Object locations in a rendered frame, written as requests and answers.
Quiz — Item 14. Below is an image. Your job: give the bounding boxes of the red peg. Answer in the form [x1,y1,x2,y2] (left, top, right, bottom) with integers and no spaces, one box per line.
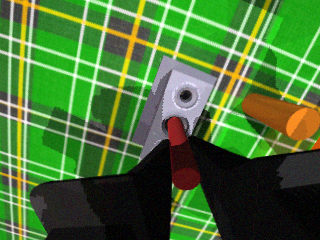
[167,117,201,190]

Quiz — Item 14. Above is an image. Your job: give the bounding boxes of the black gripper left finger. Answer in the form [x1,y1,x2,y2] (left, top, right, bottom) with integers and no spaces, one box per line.
[29,139,172,240]

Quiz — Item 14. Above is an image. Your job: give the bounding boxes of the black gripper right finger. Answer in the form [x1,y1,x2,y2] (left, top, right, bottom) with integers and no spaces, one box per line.
[188,136,320,240]

